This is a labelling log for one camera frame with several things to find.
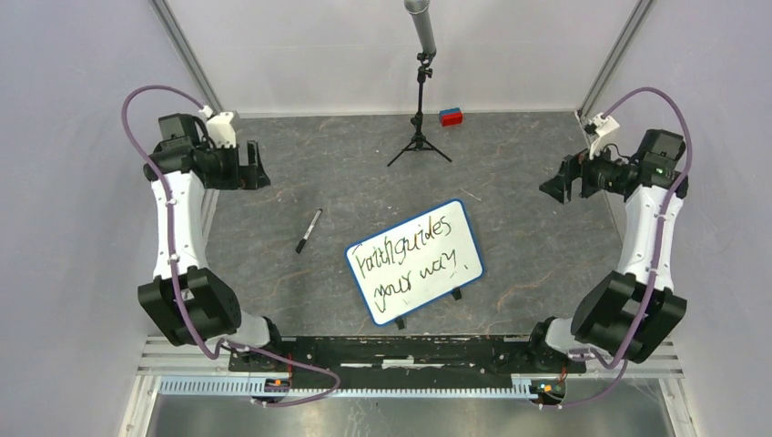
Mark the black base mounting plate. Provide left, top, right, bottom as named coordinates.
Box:
left=229, top=335, right=586, bottom=391

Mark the red and blue eraser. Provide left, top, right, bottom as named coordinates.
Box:
left=438, top=107, right=463, bottom=127

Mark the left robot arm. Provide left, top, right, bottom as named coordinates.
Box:
left=137, top=108, right=286, bottom=371

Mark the silver microphone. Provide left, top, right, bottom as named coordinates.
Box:
left=387, top=0, right=452, bottom=167

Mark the blue-framed whiteboard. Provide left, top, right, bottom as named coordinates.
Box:
left=343, top=198, right=485, bottom=326

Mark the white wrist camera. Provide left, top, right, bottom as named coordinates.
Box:
left=198, top=105, right=239, bottom=148
left=584, top=113, right=620, bottom=160

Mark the purple cable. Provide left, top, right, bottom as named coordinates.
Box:
left=536, top=86, right=695, bottom=412
left=120, top=85, right=342, bottom=408

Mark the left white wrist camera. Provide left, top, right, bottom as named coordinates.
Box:
left=198, top=105, right=239, bottom=148

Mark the black whiteboard marker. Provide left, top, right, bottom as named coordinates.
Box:
left=295, top=208, right=323, bottom=254

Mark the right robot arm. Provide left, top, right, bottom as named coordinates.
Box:
left=525, top=129, right=688, bottom=371

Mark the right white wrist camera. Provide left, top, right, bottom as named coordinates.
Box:
left=584, top=113, right=620, bottom=160

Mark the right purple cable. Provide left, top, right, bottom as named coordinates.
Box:
left=536, top=86, right=695, bottom=412

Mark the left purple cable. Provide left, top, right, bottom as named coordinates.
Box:
left=120, top=85, right=342, bottom=408

